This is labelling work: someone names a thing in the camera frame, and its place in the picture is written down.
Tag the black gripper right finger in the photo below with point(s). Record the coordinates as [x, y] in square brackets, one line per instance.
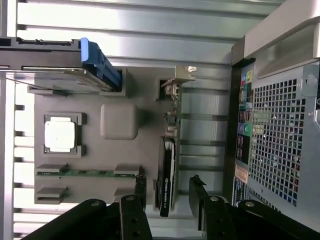
[215, 220]

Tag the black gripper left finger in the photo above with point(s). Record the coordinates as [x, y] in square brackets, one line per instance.
[132, 220]

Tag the green RAM stick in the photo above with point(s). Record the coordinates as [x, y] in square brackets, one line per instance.
[87, 173]

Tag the grey parts rack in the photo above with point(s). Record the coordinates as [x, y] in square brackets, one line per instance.
[100, 155]

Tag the silver CPU chip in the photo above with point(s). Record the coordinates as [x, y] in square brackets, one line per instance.
[60, 133]

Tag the black open PC case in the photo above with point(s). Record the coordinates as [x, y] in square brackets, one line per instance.
[277, 125]

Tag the hard disk with blue carrier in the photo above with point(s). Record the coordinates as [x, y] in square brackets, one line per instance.
[50, 55]

